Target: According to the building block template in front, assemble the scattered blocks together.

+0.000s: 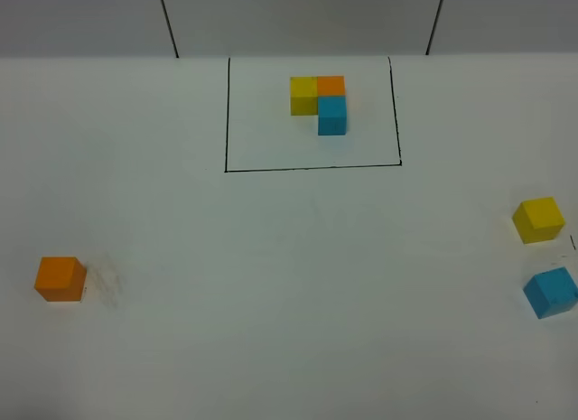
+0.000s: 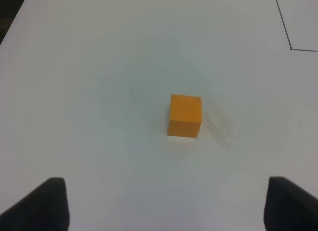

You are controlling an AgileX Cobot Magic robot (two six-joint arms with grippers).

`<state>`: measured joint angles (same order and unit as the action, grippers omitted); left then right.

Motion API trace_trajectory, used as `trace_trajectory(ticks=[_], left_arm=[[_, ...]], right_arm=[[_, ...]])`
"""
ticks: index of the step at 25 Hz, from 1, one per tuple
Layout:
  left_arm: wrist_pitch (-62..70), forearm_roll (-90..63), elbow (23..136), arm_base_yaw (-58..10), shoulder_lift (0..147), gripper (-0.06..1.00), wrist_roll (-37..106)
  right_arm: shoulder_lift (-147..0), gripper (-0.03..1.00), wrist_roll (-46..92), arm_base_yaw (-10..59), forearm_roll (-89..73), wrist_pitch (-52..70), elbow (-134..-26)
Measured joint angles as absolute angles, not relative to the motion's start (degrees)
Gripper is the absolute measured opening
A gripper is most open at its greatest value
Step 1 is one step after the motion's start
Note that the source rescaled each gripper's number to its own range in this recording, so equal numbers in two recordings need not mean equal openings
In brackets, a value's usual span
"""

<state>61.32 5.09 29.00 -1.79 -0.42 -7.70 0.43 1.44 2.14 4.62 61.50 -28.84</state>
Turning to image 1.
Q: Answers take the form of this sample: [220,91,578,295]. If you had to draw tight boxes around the blue template block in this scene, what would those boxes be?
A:
[318,96,347,135]

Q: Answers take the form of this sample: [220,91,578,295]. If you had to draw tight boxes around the yellow template block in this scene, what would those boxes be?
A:
[290,77,318,116]

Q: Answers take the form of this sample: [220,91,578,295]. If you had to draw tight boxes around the orange template block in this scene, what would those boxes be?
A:
[317,76,346,97]

